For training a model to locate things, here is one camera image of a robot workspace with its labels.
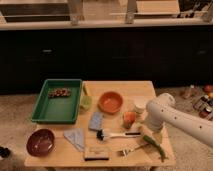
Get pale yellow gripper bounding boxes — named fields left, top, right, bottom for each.
left=139, top=125, right=162, bottom=144

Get silver metal fork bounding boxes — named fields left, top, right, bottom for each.
left=116, top=143, right=148, bottom=157

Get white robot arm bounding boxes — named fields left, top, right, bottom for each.
left=145, top=93, right=213, bottom=148

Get orange-red bowl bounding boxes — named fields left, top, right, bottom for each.
left=98, top=91, right=123, bottom=114

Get dark maroon bowl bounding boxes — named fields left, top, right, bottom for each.
left=26, top=129, right=55, bottom=157

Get white lidded jar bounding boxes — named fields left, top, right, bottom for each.
left=133, top=97, right=148, bottom=114

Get wooden table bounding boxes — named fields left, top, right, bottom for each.
left=25, top=81, right=176, bottom=168

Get bottles and items on floor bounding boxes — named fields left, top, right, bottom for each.
left=180, top=85, right=213, bottom=121

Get blue sponge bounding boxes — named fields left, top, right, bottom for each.
left=88, top=112, right=103, bottom=131

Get tan block with black edge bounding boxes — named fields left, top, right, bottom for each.
left=84, top=147, right=109, bottom=161

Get green plastic cup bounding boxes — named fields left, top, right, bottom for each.
left=80, top=95, right=92, bottom=111

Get light blue folded cloth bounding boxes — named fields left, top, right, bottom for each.
left=63, top=128, right=85, bottom=152

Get black cabinet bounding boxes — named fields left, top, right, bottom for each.
left=0, top=26, right=213, bottom=94

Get green plastic tray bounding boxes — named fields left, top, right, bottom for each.
left=31, top=79, right=82, bottom=124

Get brown food in tray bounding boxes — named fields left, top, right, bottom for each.
left=48, top=88, right=71, bottom=98

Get small black object on floor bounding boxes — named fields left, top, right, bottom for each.
left=0, top=146, right=11, bottom=158

